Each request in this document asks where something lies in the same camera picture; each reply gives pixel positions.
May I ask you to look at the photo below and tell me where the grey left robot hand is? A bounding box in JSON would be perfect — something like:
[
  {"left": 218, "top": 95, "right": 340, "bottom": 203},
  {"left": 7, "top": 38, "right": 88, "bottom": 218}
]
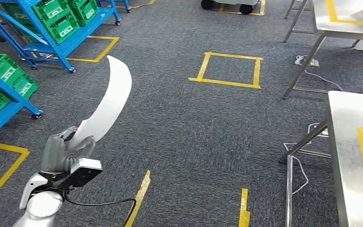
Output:
[{"left": 40, "top": 126, "right": 96, "bottom": 175}]

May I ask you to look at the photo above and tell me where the stainless steel workbench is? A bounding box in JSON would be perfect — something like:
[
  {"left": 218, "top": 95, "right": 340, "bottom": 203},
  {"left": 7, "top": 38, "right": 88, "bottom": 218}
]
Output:
[
  {"left": 282, "top": 0, "right": 363, "bottom": 100},
  {"left": 278, "top": 91, "right": 363, "bottom": 227}
]

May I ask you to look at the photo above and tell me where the crinkled yellow floor tape strip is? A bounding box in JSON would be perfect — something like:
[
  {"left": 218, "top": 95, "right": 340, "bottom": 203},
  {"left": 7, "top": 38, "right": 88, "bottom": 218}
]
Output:
[{"left": 124, "top": 170, "right": 151, "bottom": 227}]

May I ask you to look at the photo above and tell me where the yellow floor tape square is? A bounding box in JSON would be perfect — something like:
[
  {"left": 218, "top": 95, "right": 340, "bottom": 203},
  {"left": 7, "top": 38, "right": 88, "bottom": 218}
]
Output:
[
  {"left": 217, "top": 0, "right": 267, "bottom": 16},
  {"left": 116, "top": 0, "right": 156, "bottom": 9}
]

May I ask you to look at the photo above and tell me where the grey wheeled cart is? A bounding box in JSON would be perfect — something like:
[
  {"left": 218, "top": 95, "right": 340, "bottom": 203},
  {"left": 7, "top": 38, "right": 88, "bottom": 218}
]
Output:
[{"left": 200, "top": 0, "right": 261, "bottom": 15}]

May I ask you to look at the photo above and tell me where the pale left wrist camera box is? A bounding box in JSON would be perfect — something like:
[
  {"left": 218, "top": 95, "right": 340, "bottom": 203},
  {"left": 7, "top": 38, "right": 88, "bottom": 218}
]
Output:
[{"left": 47, "top": 157, "right": 103, "bottom": 191}]

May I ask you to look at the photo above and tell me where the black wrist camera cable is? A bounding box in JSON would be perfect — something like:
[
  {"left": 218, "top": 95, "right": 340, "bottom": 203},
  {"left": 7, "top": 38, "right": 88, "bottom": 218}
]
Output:
[{"left": 63, "top": 193, "right": 138, "bottom": 227}]

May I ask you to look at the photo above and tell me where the white floor cable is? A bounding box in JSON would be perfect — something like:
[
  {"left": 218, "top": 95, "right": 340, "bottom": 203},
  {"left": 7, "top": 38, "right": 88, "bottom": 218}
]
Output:
[
  {"left": 294, "top": 54, "right": 345, "bottom": 92},
  {"left": 282, "top": 123, "right": 329, "bottom": 195}
]

